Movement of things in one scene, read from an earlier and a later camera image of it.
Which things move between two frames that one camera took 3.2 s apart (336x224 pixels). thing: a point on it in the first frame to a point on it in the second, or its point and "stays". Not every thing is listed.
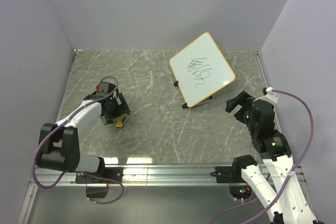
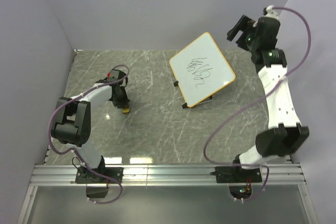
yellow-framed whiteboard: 200,70 stays
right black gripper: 243,98 to 245,24
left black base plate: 114,173 stays
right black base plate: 230,174 stays
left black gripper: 121,109 to 123,104
